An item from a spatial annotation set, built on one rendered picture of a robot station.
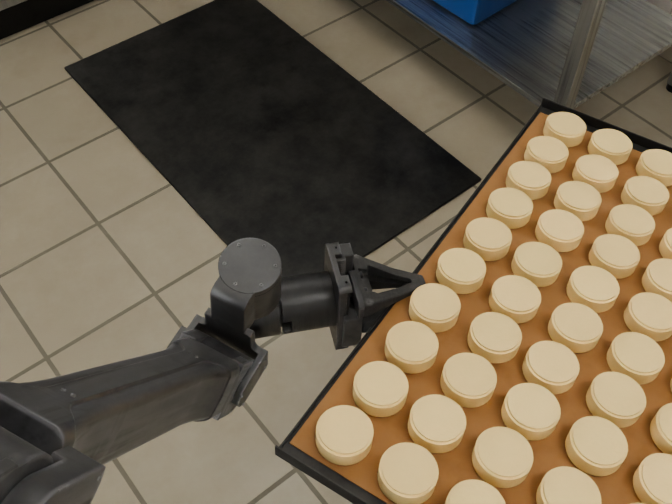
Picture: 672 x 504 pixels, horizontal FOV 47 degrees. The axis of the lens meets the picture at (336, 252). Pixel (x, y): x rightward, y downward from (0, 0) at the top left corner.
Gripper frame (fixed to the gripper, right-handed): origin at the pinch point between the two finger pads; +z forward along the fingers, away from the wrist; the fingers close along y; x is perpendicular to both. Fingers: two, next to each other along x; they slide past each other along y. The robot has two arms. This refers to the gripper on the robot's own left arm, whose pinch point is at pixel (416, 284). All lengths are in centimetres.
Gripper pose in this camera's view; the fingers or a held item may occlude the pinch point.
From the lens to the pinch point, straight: 81.5
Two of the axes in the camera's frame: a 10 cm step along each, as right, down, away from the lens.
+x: 2.2, 7.4, -6.3
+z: 9.8, -1.4, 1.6
